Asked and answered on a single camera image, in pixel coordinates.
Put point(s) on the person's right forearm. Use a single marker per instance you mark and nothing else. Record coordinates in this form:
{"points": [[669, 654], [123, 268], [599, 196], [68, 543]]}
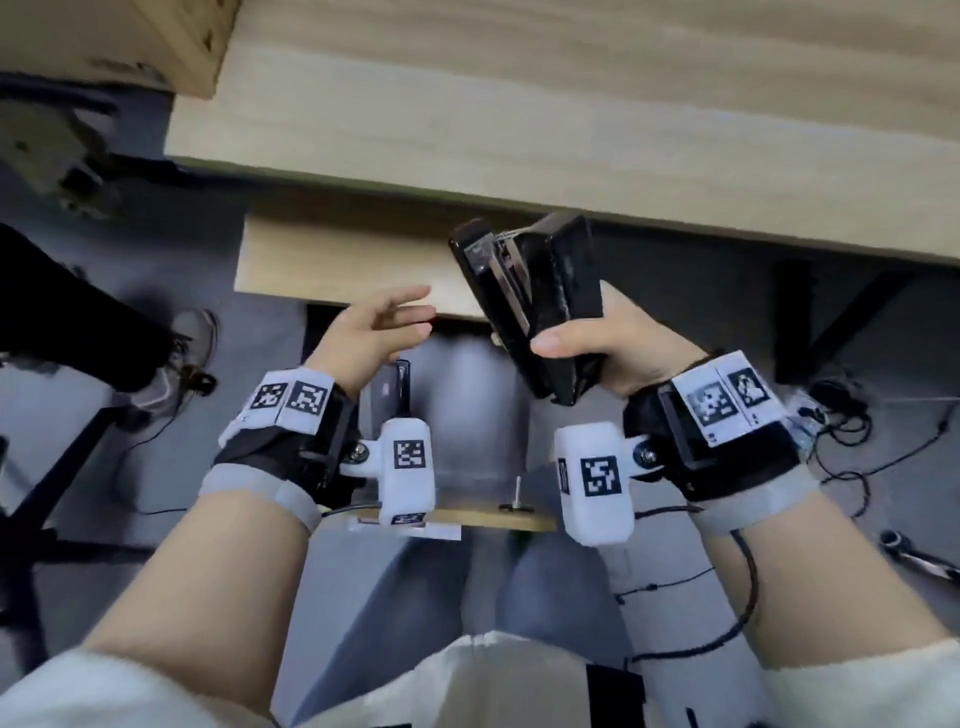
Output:
{"points": [[810, 585]]}

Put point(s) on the olive machine base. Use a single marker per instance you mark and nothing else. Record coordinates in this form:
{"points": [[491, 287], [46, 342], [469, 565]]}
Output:
{"points": [[52, 150]]}

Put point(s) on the person's left hand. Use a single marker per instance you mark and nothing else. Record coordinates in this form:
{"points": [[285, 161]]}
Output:
{"points": [[352, 337]]}

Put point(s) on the wooden shelf under desk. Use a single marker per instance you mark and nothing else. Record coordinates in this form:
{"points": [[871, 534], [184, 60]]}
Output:
{"points": [[345, 262]]}

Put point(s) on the black table leg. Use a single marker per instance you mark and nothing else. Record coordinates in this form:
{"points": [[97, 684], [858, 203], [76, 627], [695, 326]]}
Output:
{"points": [[795, 322]]}

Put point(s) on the person's left forearm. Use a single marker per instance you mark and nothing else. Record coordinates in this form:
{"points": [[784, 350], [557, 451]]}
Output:
{"points": [[202, 585]]}

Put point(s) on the black phone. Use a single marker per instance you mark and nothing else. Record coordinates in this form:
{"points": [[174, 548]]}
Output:
{"points": [[390, 390]]}

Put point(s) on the person's right hand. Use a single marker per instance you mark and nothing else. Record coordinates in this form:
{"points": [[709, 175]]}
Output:
{"points": [[641, 349]]}

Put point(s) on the person's left fingers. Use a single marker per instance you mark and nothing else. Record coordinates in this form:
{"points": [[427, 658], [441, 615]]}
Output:
{"points": [[401, 315]]}

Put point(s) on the black stapler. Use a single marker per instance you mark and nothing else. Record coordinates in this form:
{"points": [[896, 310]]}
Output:
{"points": [[525, 300]]}

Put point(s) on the metal tool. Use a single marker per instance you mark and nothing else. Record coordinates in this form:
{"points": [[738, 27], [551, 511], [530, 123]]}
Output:
{"points": [[915, 555]]}

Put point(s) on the black chair base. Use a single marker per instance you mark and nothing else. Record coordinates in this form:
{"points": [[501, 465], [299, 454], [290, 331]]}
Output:
{"points": [[45, 517]]}

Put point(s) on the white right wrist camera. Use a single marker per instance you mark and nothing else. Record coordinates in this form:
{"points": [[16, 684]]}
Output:
{"points": [[596, 480]]}

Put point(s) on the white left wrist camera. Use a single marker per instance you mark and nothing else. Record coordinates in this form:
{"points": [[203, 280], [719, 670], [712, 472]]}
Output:
{"points": [[405, 469]]}

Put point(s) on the wooden box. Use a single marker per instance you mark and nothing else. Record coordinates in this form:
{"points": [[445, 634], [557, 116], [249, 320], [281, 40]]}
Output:
{"points": [[112, 37]]}

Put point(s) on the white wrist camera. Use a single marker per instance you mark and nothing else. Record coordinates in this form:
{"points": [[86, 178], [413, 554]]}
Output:
{"points": [[405, 469], [596, 480]]}

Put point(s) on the person's leg in jeans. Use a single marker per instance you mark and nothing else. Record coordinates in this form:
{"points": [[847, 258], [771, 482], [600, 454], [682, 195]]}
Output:
{"points": [[562, 592]]}

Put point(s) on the small wooden board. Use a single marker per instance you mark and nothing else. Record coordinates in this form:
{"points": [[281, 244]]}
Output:
{"points": [[487, 517]]}

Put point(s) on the person's white shirt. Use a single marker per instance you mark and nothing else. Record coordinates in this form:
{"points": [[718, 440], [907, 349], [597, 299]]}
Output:
{"points": [[487, 682]]}

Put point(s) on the person's right thumb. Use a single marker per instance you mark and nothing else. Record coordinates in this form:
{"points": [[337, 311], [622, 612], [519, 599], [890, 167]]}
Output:
{"points": [[566, 339]]}

